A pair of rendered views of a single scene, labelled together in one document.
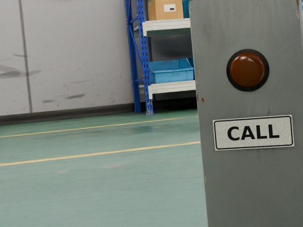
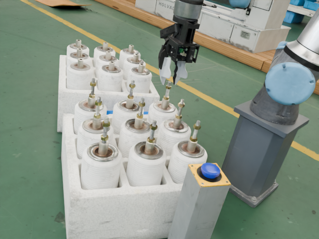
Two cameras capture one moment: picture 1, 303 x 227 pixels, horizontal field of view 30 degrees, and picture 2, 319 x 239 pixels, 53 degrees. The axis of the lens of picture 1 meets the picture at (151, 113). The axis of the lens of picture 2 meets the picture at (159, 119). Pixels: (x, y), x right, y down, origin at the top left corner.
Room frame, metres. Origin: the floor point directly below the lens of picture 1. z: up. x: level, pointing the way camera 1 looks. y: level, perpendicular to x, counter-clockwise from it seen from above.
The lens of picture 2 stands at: (0.83, 0.27, 0.71)
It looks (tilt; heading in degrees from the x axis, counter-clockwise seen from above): 29 degrees down; 231
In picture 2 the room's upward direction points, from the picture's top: 12 degrees clockwise
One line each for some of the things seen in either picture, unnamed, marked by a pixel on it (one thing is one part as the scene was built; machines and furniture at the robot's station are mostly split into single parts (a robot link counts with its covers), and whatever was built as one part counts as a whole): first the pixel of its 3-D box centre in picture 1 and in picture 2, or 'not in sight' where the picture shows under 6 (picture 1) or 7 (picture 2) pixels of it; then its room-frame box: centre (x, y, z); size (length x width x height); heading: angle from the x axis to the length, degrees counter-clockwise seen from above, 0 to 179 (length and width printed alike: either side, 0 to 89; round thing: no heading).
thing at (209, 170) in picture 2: not in sight; (210, 171); (0.39, -0.07, 0.32); 0.04 x 0.04 x 0.02
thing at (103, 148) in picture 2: not in sight; (103, 147); (0.53, -0.29, 0.26); 0.02 x 0.02 x 0.03
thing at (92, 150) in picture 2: not in sight; (102, 151); (0.53, -0.29, 0.25); 0.08 x 0.08 x 0.01
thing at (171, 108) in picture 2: not in sight; (164, 106); (0.24, -0.45, 0.25); 0.08 x 0.08 x 0.01
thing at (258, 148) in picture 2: not in sight; (257, 150); (-0.05, -0.25, 0.15); 0.19 x 0.19 x 0.30; 12
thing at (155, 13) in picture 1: (165, 11); not in sight; (5.06, -0.20, 0.89); 0.31 x 0.24 x 0.20; 12
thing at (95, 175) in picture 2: not in sight; (99, 180); (0.53, -0.29, 0.16); 0.10 x 0.10 x 0.18
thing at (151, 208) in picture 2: not in sight; (130, 170); (0.38, -0.37, 0.09); 0.39 x 0.39 x 0.18; 74
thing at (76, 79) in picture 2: not in sight; (79, 88); (0.38, -0.82, 0.16); 0.10 x 0.10 x 0.18
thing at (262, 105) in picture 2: not in sight; (277, 99); (-0.05, -0.25, 0.35); 0.15 x 0.15 x 0.10
